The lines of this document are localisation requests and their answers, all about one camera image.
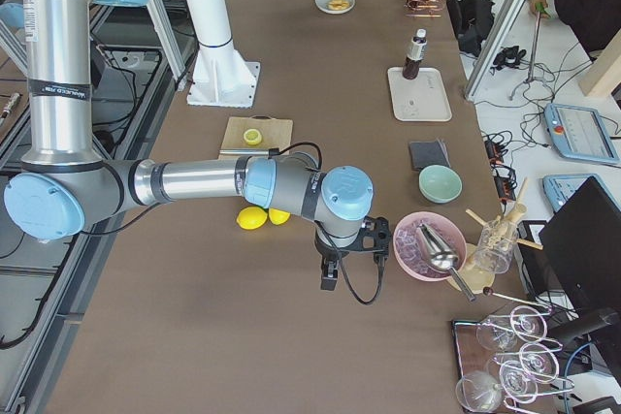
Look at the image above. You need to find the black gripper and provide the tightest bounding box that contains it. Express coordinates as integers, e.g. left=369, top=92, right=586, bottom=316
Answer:
left=314, top=216, right=391, bottom=291

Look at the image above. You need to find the white plate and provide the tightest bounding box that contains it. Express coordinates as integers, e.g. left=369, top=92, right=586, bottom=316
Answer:
left=314, top=0, right=357, bottom=15

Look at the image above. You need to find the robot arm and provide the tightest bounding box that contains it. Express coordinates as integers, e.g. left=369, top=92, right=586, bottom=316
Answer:
left=4, top=0, right=390, bottom=290

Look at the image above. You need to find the tea bottle on tray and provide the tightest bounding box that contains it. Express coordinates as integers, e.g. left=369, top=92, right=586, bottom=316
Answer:
left=402, top=28, right=427, bottom=80

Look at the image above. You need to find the cream rabbit tray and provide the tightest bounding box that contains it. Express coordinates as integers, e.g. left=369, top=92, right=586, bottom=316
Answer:
left=387, top=67, right=452, bottom=122

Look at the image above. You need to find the whole lemon lower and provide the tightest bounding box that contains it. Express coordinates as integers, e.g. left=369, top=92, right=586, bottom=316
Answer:
left=268, top=208, right=291, bottom=225

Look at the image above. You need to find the whole lemon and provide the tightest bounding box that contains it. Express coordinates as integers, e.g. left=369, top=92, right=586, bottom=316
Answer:
left=268, top=208, right=291, bottom=225
left=236, top=206, right=268, bottom=230

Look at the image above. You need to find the pink ice bowl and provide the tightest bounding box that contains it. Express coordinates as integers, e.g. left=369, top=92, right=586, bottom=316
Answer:
left=393, top=211, right=467, bottom=282

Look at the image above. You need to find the whole lemon upper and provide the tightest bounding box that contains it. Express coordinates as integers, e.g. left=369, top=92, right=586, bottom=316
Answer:
left=236, top=206, right=268, bottom=230

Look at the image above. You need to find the steel ice scoop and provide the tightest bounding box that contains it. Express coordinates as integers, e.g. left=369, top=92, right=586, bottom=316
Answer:
left=418, top=223, right=476, bottom=302

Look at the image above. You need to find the green bowl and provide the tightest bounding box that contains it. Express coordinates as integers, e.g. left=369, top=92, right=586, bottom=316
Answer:
left=418, top=165, right=463, bottom=204

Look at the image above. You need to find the wooden cutting board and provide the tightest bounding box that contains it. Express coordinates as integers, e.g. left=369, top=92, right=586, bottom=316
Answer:
left=218, top=116, right=293, bottom=160

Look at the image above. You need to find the grey folded cloth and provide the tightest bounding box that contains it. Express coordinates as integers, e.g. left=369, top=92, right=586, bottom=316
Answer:
left=409, top=140, right=450, bottom=171

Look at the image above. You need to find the lemon half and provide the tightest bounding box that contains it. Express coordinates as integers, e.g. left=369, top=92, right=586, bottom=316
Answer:
left=243, top=128, right=263, bottom=146

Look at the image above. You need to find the glass jar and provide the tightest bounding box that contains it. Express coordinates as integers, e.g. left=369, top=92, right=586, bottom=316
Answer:
left=474, top=224, right=517, bottom=273

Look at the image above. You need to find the wooden glass stand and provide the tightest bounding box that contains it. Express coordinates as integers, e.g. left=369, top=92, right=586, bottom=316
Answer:
left=460, top=177, right=543, bottom=295

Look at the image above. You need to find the wine glass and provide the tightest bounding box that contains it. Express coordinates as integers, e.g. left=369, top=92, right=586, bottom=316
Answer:
left=475, top=315, right=517, bottom=352

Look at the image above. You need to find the black monitor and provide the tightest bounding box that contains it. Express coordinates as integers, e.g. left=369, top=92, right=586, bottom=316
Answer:
left=540, top=176, right=620, bottom=311

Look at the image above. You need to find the teach pendant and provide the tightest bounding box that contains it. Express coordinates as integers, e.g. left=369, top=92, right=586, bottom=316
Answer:
left=543, top=103, right=620, bottom=164

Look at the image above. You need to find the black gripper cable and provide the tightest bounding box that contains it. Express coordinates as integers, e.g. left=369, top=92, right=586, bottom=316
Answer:
left=334, top=234, right=389, bottom=306

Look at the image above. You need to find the braided ring donut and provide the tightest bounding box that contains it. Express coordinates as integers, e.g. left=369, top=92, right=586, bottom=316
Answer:
left=326, top=0, right=350, bottom=12

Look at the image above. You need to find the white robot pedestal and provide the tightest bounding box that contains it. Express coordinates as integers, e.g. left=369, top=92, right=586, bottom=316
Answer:
left=186, top=0, right=260, bottom=109

